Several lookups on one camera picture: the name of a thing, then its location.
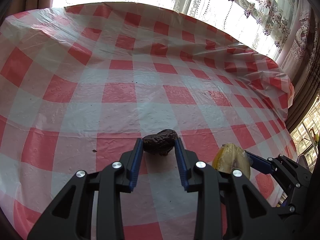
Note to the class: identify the yellow fruit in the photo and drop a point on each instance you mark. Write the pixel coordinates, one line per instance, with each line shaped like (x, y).
(232, 158)

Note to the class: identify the floral lace curtain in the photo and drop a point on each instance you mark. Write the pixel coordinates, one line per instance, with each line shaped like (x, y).
(225, 2)

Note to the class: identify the window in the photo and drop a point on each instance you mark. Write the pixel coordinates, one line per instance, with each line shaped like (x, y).
(307, 135)

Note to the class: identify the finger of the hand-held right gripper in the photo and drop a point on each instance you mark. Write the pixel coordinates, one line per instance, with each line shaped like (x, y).
(257, 162)

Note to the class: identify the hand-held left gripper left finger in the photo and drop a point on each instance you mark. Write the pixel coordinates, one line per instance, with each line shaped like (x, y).
(135, 166)

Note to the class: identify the red checkered plastic tablecloth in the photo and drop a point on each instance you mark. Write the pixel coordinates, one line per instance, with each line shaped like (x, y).
(100, 80)

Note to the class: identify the dark wrinkled fruit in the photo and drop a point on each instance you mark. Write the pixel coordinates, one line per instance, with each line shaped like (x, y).
(160, 142)

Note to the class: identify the pink embroidered curtain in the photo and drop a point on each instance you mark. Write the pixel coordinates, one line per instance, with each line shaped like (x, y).
(297, 42)

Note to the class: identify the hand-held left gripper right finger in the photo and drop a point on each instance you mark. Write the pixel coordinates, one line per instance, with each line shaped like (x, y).
(181, 166)

